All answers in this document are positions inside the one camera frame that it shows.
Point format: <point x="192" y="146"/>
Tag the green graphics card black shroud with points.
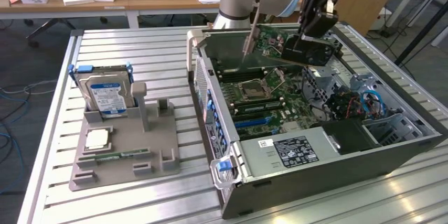
<point x="269" y="37"/>

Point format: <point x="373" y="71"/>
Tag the wooden cabinet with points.
<point x="364" y="3"/>

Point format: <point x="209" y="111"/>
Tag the perforated metal disk bay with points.
<point x="321" y="85"/>

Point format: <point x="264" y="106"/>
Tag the metal socket cover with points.
<point x="274" y="77"/>

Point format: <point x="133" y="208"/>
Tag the black slanted pole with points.
<point x="420" y="24"/>

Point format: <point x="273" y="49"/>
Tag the CPU socket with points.
<point x="252" y="89"/>

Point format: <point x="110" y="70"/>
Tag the green motherboard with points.
<point x="293" y="108"/>

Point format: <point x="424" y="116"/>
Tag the RAM stick with black chips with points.
<point x="260" y="106"/>

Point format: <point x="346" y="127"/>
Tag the black case latch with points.
<point x="209" y="73"/>

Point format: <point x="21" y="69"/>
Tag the blue expansion slot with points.
<point x="252" y="123"/>

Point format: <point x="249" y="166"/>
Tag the grey metal disk bay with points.
<point x="394" y="129"/>

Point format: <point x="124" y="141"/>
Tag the grey power supply with labels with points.
<point x="258" y="161"/>

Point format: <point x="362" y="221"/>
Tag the open grey PC case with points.
<point x="314" y="182"/>

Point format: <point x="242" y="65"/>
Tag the hard disk in blue carrier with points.
<point x="104" y="93"/>

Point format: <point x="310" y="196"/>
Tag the grey plastic parts rack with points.
<point x="132" y="140"/>

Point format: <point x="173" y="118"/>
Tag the black office chair base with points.
<point x="45" y="28"/>

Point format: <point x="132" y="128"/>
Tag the green RAM stick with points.
<point x="114" y="155"/>

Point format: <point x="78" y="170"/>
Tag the silver CPU chip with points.
<point x="97" y="139"/>

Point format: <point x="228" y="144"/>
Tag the black plastic air duct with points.
<point x="349" y="137"/>

